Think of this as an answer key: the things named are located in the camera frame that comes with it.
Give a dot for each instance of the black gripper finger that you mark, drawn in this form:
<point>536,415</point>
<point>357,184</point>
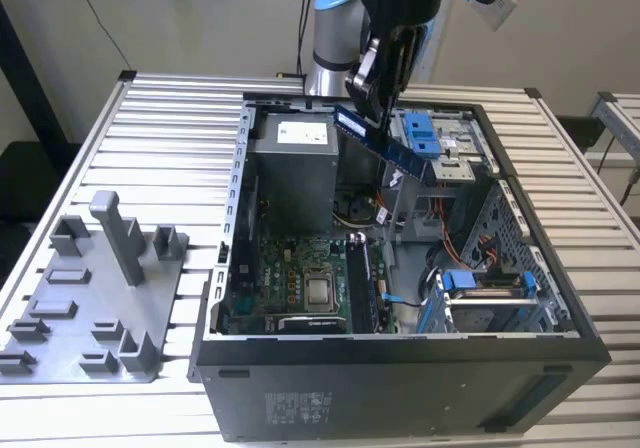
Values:
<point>365,83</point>
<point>402,63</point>

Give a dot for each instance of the blue RAM stick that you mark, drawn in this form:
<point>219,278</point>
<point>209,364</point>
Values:
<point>407,160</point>

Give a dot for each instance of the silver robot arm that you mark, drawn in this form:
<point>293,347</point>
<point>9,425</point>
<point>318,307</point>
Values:
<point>332,33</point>

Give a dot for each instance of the blue plastic drive latch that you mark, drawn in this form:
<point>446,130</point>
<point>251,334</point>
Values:
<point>427,148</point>
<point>417,124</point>

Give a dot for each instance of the grey metal drive cage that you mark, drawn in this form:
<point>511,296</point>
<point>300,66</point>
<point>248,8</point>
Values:
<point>452,170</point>

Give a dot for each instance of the grey power supply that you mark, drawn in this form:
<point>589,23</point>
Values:
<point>295,188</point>

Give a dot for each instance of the black table corner cap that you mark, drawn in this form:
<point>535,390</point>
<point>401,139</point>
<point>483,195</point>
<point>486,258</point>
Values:
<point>533,93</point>
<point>127,74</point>

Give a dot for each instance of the black box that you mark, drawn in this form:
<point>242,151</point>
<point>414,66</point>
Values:
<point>580,133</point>

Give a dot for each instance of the perforated metal panel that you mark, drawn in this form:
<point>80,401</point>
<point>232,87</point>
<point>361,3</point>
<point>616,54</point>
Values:
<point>505,228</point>

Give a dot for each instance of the green motherboard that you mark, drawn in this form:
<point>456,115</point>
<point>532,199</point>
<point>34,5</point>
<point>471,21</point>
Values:
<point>280,263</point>

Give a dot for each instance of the silver CPU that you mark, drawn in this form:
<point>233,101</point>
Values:
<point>320,293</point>

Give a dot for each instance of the hard disk in blue carrier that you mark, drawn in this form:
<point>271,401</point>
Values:
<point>459,279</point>

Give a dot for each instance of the metal slat side table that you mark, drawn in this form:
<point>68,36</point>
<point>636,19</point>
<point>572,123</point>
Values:
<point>620,118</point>

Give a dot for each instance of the NVIDIA graphics card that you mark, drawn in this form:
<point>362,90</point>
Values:
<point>312,324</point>

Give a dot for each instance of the black PC case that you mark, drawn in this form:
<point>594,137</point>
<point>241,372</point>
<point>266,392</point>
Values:
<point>350,393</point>

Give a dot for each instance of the grey parts rack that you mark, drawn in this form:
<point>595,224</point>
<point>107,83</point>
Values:
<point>100,308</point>

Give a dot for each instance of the black chair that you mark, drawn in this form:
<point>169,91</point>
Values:
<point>30,178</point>

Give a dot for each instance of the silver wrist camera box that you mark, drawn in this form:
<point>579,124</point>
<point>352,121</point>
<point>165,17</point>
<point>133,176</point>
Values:
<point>495,3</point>

